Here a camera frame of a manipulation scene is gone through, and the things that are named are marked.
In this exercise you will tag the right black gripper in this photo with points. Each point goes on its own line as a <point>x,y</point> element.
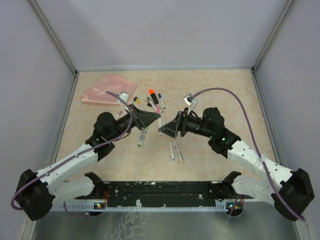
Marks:
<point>179,124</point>

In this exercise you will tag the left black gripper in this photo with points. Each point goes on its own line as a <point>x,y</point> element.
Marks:
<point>142,119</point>

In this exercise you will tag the light green capped marker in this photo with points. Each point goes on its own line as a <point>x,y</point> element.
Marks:
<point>141,138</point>

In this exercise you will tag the magenta capped marker pen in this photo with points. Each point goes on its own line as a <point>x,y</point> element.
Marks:
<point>159,119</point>

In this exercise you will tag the dark green capped marker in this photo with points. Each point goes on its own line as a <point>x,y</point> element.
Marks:
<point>145,134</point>

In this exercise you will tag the lavender marker pen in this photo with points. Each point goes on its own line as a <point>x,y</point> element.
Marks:
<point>171,151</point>

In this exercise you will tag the yellow capped marker pen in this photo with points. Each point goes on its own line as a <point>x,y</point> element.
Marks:
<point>178,151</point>

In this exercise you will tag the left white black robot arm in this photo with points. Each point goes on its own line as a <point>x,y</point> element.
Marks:
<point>38,191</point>

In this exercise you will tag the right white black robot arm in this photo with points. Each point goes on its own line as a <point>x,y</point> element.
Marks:
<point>289,191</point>

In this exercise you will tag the blue capped marker pen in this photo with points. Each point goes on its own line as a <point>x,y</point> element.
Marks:
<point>161,100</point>

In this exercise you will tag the orange tipped white marker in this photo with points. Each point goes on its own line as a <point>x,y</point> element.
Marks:
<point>139,103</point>

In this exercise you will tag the orange capped black highlighter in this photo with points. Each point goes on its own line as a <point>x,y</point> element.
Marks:
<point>153,96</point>

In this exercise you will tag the pink plastic bag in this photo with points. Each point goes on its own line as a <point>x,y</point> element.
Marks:
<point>116,84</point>

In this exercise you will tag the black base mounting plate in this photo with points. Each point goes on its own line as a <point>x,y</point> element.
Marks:
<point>157,194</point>

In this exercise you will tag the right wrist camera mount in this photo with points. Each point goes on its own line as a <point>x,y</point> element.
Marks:
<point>191,102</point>

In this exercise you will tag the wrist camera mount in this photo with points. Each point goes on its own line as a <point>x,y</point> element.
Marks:
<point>123,100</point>
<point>191,102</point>

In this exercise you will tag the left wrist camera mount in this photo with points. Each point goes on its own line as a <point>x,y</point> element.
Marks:
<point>123,100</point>

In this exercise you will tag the aluminium frame rail right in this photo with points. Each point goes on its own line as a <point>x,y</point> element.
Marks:
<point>289,5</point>

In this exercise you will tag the aluminium frame rail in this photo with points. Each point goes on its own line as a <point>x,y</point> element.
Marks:
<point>289,5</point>
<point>53,36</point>

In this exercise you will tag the white slotted cable duct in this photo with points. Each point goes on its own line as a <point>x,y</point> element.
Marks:
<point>97,206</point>

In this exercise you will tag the aluminium frame rail left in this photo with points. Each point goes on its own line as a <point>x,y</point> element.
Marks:
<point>53,36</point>

